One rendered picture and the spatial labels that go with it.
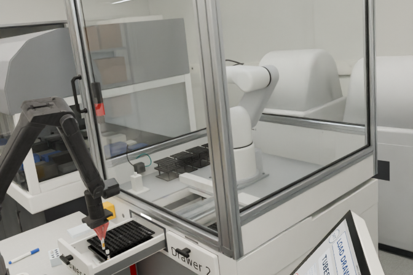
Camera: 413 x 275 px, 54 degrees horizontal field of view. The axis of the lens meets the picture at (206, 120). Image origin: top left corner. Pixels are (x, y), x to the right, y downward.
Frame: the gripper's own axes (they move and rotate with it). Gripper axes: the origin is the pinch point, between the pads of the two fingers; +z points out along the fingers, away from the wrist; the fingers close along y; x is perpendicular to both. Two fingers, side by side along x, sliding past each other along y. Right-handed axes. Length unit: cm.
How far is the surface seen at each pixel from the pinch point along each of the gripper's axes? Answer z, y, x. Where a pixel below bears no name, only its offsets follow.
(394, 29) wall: -37, 348, 45
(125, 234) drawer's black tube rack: 6.9, 12.3, 5.3
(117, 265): 10.0, 0.9, -6.8
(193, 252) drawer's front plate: 6.5, 21.1, -28.3
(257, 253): 5, 33, -49
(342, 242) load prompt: -20, 22, -89
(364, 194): 12, 105, -50
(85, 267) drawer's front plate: 4.7, -10.6, -6.0
